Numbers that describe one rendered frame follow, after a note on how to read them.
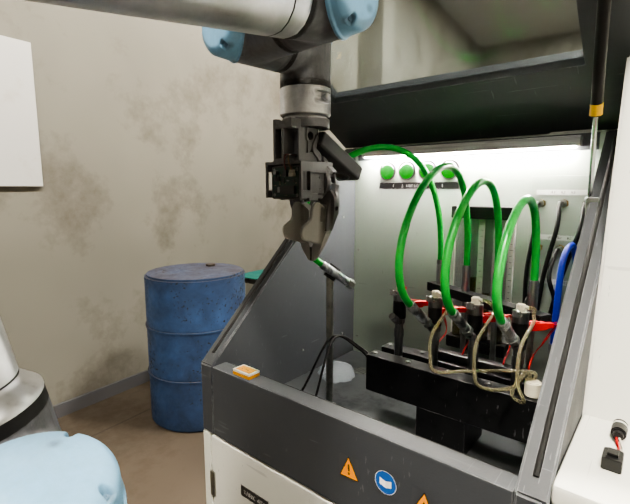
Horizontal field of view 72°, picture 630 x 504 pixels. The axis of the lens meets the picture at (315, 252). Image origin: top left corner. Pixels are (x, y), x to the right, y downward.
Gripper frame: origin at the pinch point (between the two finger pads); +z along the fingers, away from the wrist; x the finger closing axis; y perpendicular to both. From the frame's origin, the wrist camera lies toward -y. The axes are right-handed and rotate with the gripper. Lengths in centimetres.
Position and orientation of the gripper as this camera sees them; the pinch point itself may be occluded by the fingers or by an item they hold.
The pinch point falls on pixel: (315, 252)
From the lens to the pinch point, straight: 69.4
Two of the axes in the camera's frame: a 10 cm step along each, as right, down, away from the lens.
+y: -6.4, 1.1, -7.6
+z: 0.0, 9.9, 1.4
